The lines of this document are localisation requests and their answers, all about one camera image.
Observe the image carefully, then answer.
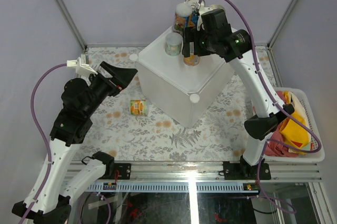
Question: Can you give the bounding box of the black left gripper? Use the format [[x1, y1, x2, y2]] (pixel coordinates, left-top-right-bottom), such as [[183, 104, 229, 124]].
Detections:
[[84, 62, 138, 118]]

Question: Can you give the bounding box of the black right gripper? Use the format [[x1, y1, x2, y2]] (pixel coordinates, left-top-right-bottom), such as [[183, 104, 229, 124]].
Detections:
[[181, 26, 216, 57]]

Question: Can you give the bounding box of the blue soup can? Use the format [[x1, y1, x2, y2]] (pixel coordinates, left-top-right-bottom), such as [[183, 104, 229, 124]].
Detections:
[[209, 5, 225, 11], [185, 0, 205, 27]]

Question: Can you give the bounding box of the white lid yellow jar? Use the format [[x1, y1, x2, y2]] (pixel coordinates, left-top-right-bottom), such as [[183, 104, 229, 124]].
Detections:
[[183, 53, 200, 66]]

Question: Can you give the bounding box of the clear lid green jar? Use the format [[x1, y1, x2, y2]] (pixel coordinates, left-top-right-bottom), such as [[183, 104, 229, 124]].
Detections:
[[165, 32, 183, 56]]

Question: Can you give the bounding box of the white lid orange can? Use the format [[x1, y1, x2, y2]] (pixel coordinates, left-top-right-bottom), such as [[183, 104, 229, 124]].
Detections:
[[172, 2, 193, 35]]

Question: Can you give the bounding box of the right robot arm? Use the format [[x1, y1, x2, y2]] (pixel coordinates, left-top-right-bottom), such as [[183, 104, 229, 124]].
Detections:
[[182, 8, 294, 179]]

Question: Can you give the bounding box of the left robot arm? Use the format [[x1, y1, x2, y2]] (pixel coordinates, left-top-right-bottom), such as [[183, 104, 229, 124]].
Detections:
[[12, 60, 137, 223]]

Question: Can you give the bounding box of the white cube counter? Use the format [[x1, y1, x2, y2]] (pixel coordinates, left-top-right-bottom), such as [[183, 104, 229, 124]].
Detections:
[[135, 28, 234, 129]]

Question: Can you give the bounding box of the pink cloth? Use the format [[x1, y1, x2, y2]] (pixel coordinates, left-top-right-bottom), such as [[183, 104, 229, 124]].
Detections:
[[265, 91, 301, 158]]

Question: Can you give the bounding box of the yellow cloth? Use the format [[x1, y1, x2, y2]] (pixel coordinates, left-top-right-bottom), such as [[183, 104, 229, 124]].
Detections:
[[280, 91, 311, 151]]

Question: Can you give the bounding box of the white plastic basket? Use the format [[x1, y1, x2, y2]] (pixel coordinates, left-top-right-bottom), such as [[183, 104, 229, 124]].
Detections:
[[263, 87, 325, 162]]

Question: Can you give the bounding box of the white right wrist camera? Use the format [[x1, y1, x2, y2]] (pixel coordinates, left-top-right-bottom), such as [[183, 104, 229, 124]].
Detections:
[[196, 2, 213, 31]]

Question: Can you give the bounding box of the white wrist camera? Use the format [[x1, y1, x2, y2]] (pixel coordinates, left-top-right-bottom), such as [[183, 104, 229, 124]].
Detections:
[[196, 2, 213, 31], [66, 53, 97, 78]]

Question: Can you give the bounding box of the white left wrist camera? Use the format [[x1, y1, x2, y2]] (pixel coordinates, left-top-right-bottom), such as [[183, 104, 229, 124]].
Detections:
[[66, 53, 97, 78]]

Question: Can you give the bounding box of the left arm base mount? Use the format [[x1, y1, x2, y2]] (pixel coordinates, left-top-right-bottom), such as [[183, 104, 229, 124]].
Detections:
[[100, 163, 132, 180]]

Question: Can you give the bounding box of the aluminium front rail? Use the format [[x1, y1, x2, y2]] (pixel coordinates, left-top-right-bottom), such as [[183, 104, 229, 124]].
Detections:
[[118, 161, 322, 182]]

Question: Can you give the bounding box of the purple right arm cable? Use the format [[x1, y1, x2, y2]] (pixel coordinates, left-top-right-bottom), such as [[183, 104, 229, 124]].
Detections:
[[199, 0, 322, 214]]

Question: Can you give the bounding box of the white slotted cable duct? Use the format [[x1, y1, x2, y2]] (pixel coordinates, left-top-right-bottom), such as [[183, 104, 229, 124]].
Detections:
[[86, 181, 259, 193]]

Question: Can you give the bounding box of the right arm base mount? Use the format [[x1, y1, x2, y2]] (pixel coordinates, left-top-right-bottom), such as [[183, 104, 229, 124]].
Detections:
[[218, 156, 271, 180]]

